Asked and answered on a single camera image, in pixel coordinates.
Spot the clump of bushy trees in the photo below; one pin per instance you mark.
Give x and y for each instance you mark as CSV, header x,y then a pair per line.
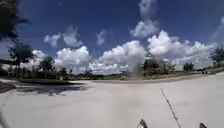
x,y
153,66

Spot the pale concrete road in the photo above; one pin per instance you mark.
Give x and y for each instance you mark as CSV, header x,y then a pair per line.
x,y
100,106

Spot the long grass verge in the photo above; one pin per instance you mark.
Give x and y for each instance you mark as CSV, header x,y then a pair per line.
x,y
166,77

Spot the robot's own part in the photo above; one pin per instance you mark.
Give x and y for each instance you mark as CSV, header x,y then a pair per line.
x,y
202,125
142,124

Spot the grass island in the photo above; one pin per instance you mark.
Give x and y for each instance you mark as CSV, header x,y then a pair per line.
x,y
43,81

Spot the small round tree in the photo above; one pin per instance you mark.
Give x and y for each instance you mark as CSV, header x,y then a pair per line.
x,y
188,66

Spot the row of dark trees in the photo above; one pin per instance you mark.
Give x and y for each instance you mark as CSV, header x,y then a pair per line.
x,y
21,55

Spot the tall dark tree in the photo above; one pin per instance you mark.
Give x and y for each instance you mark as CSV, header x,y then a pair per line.
x,y
218,55

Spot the dark overhanging tree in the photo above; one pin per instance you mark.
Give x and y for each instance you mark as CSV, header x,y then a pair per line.
x,y
8,16

